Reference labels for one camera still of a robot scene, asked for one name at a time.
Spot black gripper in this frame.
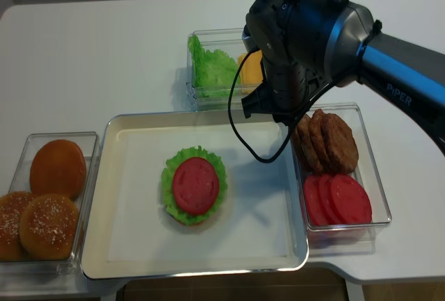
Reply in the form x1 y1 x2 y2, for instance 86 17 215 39
261 56 330 126

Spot brown patty front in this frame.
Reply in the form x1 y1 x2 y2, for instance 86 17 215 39
321 113 359 174

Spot brown patty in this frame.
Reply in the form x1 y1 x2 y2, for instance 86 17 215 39
309 108 337 173
291 127 312 172
297 115 324 174
321 113 359 174

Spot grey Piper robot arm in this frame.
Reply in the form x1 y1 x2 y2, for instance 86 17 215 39
242 0 444 149

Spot yellow cheese slices stack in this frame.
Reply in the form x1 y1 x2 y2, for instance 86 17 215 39
239 51 263 94

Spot green lettuce leaves in container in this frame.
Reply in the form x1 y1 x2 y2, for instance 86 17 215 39
188 35 238 98

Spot clear lettuce cheese container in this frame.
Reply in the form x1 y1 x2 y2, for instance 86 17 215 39
186 29 248 110

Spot lettuce leaf on bun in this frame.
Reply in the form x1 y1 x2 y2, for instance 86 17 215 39
161 146 227 214

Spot brown patty rear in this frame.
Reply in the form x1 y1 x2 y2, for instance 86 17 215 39
291 127 312 172

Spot tomato slice rear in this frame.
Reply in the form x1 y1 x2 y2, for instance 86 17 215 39
303 174 328 226

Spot clear patty tomato container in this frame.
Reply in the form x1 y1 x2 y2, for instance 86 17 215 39
293 104 391 255

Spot tomato slice front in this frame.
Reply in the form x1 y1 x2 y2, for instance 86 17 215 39
330 174 372 225

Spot tomato slice middle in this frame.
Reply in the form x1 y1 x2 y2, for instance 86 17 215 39
318 174 344 225

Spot white paper liner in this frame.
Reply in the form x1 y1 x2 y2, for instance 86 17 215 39
108 125 289 261

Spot plain bun in container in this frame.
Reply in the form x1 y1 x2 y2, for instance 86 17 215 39
29 139 87 200

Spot white serving tray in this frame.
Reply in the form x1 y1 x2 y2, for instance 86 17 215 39
81 110 309 279

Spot sesame bun right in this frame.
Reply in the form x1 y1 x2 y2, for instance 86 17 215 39
19 194 79 260

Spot sesame bun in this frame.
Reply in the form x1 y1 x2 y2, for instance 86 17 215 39
19 194 79 260
0 191 34 261

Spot clear bun container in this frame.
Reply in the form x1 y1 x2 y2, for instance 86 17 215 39
0 131 102 275

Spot sesame bun left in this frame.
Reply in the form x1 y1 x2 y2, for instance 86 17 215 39
0 191 34 261

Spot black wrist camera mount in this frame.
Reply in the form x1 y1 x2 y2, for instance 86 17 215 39
241 82 276 118

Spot black cable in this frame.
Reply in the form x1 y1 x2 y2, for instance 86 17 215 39
227 47 324 164

